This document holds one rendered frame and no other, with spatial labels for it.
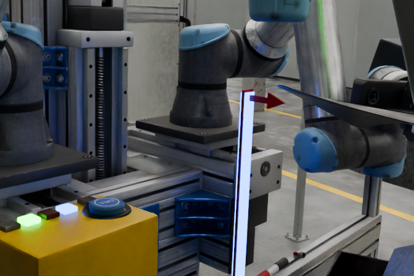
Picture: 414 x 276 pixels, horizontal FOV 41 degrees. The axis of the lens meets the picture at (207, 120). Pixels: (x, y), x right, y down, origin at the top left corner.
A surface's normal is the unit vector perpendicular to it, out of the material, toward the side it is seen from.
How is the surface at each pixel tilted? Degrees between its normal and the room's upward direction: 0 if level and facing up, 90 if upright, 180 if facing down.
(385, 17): 90
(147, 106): 90
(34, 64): 90
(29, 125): 72
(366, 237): 90
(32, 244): 0
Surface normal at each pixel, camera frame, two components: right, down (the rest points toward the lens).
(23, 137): 0.59, -0.13
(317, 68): -0.33, -0.03
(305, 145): -0.88, 0.06
